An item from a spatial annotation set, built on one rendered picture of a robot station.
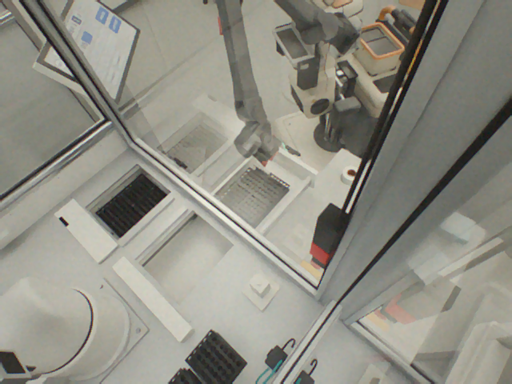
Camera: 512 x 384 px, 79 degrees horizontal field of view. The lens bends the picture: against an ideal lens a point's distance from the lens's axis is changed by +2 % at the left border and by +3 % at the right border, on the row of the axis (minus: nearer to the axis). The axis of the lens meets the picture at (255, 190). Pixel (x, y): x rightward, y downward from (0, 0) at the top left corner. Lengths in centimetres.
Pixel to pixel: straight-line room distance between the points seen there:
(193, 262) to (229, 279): 21
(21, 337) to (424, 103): 76
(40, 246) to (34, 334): 54
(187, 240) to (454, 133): 104
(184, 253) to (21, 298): 56
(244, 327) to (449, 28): 87
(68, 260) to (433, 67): 114
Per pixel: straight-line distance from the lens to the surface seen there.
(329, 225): 44
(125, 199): 127
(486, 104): 24
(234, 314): 97
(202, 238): 118
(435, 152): 28
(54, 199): 132
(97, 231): 119
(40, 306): 77
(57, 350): 85
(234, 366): 87
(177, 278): 116
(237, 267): 100
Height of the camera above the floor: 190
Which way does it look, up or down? 60 degrees down
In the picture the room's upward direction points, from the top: 9 degrees counter-clockwise
